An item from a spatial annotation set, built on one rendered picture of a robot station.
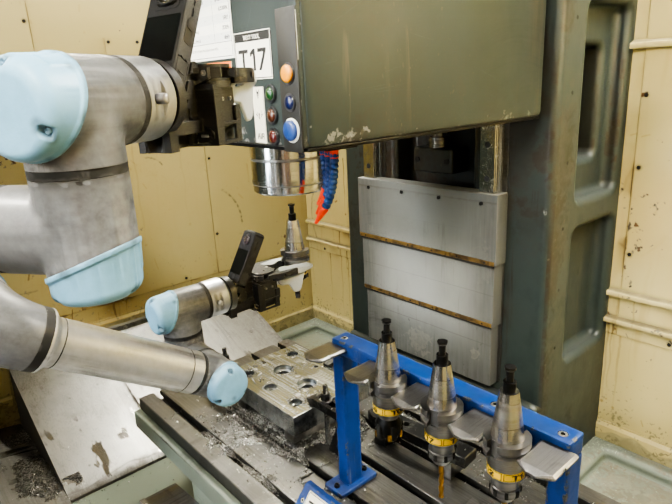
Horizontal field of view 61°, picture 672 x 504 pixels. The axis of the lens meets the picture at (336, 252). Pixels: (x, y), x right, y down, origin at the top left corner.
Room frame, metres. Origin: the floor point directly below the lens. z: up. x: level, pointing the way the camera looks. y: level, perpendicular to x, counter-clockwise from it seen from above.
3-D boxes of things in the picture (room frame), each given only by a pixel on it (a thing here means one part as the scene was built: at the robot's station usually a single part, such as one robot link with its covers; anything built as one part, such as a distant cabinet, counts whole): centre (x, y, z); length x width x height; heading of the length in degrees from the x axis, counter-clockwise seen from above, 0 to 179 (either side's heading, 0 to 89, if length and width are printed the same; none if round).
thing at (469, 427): (0.70, -0.18, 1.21); 0.07 x 0.05 x 0.01; 131
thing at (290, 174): (1.21, 0.09, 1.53); 0.16 x 0.16 x 0.12
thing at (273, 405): (1.27, 0.12, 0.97); 0.29 x 0.23 x 0.05; 41
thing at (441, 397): (0.74, -0.15, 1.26); 0.04 x 0.04 x 0.07
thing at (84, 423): (1.71, 0.53, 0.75); 0.89 x 0.67 x 0.26; 131
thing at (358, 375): (0.86, -0.04, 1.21); 0.07 x 0.05 x 0.01; 131
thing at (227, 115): (0.60, 0.15, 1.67); 0.12 x 0.08 x 0.09; 161
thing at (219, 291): (1.07, 0.25, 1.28); 0.08 x 0.05 x 0.08; 41
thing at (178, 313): (1.02, 0.31, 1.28); 0.11 x 0.08 x 0.09; 131
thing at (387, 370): (0.82, -0.07, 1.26); 0.04 x 0.04 x 0.07
